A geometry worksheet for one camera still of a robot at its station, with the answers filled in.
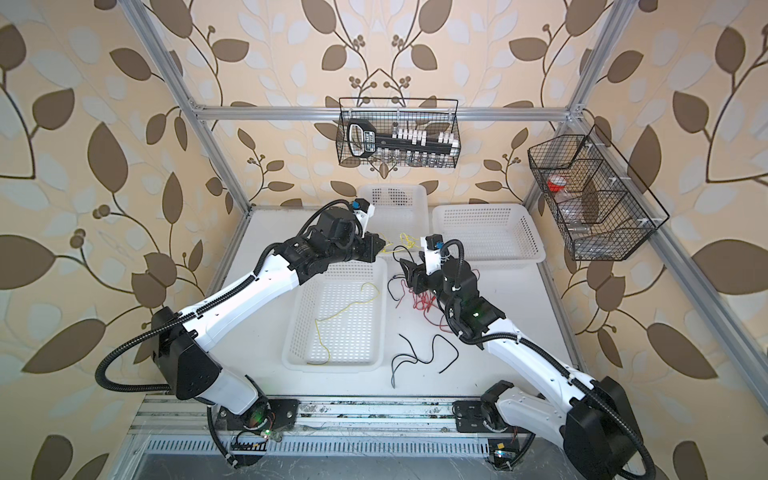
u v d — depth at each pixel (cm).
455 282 55
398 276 96
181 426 74
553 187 82
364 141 85
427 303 93
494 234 112
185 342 41
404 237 75
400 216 118
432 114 91
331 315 91
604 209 73
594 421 39
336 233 59
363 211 68
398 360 82
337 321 91
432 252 64
